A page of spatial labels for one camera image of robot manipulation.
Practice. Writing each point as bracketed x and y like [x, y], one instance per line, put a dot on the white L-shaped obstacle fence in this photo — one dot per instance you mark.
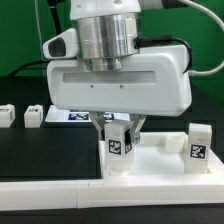
[130, 191]

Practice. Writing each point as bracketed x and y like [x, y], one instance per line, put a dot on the white square table top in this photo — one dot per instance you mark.
[161, 154]

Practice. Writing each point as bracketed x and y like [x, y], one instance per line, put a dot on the white marker base plate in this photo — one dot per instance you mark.
[73, 116]

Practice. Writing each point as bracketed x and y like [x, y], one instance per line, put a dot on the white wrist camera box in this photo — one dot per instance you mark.
[62, 46]

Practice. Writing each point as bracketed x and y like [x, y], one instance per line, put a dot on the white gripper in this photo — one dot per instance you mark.
[152, 82]

